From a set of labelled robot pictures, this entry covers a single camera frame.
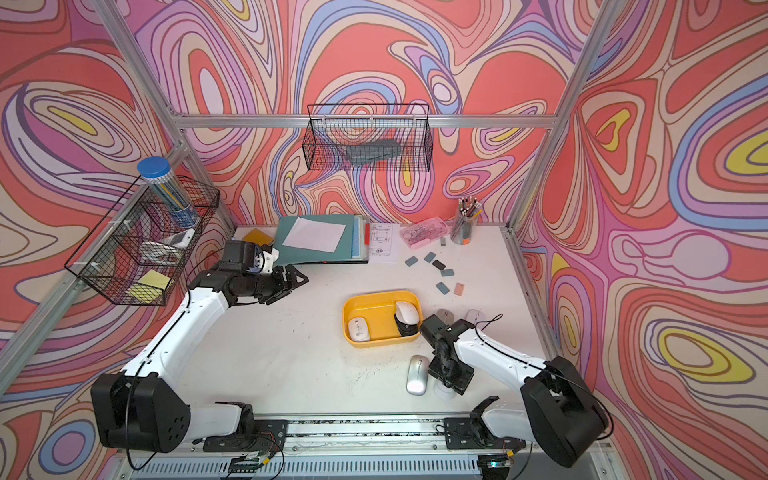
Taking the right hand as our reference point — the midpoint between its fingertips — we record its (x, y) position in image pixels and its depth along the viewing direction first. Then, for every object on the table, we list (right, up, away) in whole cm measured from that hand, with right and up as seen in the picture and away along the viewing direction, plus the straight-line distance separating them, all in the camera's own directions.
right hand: (447, 388), depth 81 cm
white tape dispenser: (-68, +41, -7) cm, 80 cm away
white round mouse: (+11, +17, +13) cm, 24 cm away
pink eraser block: (+9, +25, +21) cm, 34 cm away
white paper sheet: (-47, +45, +37) cm, 75 cm away
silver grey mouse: (-8, +3, +2) cm, 9 cm away
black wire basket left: (-80, +38, -6) cm, 88 cm away
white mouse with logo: (-1, 0, -3) cm, 3 cm away
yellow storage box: (-22, +20, +15) cm, 34 cm away
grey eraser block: (-8, +34, +28) cm, 45 cm away
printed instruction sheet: (-18, +41, +34) cm, 57 cm away
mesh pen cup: (+12, +49, +27) cm, 57 cm away
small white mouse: (-25, +14, +8) cm, 30 cm away
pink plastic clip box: (-6, +44, +35) cm, 57 cm away
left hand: (-40, +29, 0) cm, 49 cm away
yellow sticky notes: (-68, +30, -17) cm, 76 cm away
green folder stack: (-30, +40, +31) cm, 58 cm away
